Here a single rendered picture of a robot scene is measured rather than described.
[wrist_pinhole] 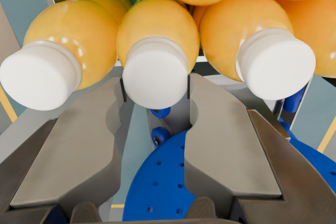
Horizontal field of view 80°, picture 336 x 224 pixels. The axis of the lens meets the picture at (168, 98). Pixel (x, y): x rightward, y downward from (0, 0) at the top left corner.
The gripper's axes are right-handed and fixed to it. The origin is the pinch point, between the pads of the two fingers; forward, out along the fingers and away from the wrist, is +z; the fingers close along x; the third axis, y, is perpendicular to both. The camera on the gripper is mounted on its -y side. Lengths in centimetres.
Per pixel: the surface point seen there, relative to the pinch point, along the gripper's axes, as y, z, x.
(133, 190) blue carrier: 16.6, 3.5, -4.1
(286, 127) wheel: 16.9, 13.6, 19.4
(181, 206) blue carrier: 16.6, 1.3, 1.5
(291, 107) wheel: 11.9, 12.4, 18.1
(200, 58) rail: 3.9, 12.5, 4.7
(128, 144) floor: 118, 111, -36
